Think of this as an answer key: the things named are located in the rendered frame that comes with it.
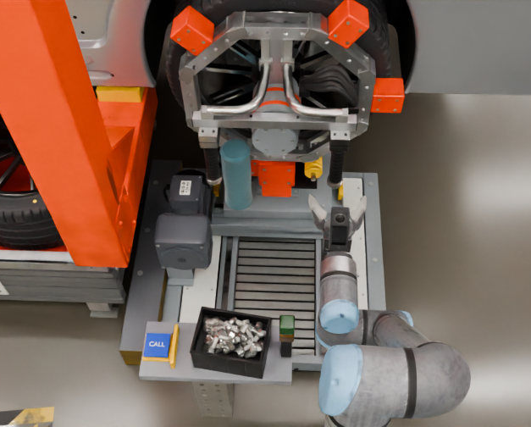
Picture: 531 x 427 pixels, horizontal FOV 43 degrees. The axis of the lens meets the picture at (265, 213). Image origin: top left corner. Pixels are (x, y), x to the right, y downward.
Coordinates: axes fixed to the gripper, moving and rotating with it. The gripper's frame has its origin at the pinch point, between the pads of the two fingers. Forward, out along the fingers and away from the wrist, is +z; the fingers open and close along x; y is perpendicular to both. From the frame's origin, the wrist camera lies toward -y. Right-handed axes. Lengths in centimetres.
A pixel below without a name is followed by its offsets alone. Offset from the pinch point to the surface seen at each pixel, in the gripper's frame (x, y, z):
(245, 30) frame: -25.1, -28.3, 29.7
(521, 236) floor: 79, 83, 42
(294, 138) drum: -11.8, -3.5, 15.6
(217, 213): -40, 66, 38
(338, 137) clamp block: -0.6, -12.2, 8.7
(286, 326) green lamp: -12.4, 16.9, -30.7
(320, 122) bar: -5.3, -15.1, 11.1
